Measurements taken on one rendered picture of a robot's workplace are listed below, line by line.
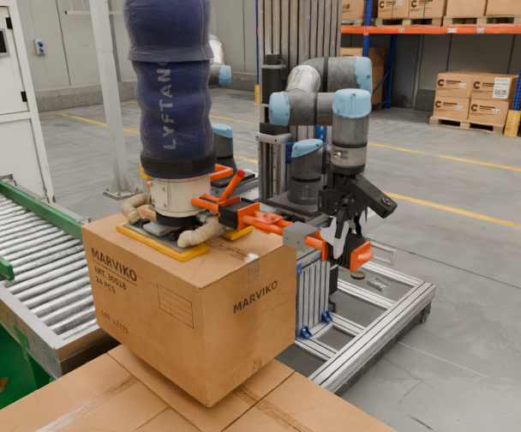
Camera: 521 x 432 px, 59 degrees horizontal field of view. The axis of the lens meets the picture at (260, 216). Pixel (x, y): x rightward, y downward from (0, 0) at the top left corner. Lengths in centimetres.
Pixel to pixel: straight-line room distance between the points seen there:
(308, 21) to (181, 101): 80
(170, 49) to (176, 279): 59
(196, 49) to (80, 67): 1036
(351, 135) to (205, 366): 74
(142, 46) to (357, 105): 60
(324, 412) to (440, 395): 107
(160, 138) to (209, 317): 50
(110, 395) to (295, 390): 62
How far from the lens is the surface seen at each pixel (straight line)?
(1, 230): 328
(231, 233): 143
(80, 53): 1163
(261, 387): 168
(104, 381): 179
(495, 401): 264
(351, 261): 104
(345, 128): 97
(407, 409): 246
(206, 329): 127
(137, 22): 130
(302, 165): 176
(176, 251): 134
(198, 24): 130
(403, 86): 1038
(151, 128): 133
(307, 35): 194
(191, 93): 131
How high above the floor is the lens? 169
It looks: 23 degrees down
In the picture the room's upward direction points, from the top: 1 degrees counter-clockwise
